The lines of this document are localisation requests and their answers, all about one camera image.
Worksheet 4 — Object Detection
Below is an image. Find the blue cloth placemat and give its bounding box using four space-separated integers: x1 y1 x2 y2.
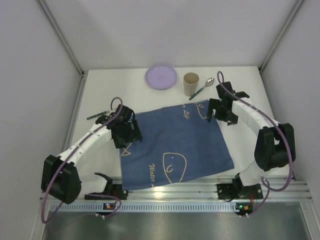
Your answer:
120 100 235 191

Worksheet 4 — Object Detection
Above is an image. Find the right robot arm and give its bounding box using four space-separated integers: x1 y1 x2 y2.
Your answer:
207 81 296 195

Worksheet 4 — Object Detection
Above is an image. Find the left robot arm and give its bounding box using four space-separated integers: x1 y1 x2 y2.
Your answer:
41 105 143 204

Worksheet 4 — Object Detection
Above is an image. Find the beige cup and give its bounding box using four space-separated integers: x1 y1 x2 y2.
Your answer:
183 72 200 97

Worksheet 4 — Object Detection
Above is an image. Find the lilac plate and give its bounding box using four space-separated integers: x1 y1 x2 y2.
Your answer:
144 63 178 90

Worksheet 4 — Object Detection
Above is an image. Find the green handled spoon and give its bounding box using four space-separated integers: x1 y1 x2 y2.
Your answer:
189 77 215 101

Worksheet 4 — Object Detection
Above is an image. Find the green handled fork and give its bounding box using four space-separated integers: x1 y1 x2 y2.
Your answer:
86 110 110 120

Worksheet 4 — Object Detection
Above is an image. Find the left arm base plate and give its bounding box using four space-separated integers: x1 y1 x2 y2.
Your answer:
84 183 129 200

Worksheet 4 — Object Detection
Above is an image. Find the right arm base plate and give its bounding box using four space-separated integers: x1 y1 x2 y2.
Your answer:
216 183 264 202

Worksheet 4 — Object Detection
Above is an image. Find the slotted cable duct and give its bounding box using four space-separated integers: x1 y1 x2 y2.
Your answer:
49 201 252 213

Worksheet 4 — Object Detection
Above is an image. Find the aluminium front rail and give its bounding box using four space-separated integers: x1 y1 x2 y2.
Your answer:
39 176 311 201

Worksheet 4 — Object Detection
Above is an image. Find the right aluminium frame post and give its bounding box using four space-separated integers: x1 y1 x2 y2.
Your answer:
258 0 305 74

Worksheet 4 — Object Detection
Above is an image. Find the aluminium frame post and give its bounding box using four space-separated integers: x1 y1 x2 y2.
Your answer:
36 0 85 76
258 0 305 74

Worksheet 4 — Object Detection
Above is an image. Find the left aluminium frame post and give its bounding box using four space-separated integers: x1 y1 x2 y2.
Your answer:
36 0 85 76

